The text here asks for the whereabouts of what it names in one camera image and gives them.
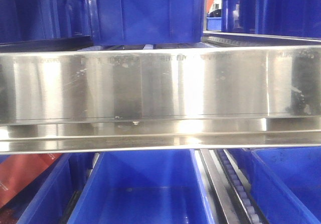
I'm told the roller track strip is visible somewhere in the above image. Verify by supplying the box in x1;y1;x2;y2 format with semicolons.
215;149;262;224

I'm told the upper left dark blue bin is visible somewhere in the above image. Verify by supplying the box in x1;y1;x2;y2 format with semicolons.
1;0;90;44

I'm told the dark blue bin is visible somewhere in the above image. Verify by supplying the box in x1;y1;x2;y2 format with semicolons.
1;0;90;44
221;0;320;38

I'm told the upper right dark blue bin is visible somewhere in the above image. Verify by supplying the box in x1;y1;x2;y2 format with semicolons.
221;0;320;38

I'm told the red packet in bin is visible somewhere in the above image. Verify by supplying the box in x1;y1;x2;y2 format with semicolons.
1;153;61;207

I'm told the lower metal divider rail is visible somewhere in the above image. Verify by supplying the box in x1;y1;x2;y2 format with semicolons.
200;149;240;223

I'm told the stainless steel shelf front rail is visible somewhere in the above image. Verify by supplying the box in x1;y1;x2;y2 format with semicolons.
1;46;320;154

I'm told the upper shelf metal rail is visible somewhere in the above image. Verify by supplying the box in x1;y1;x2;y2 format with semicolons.
203;32;320;47

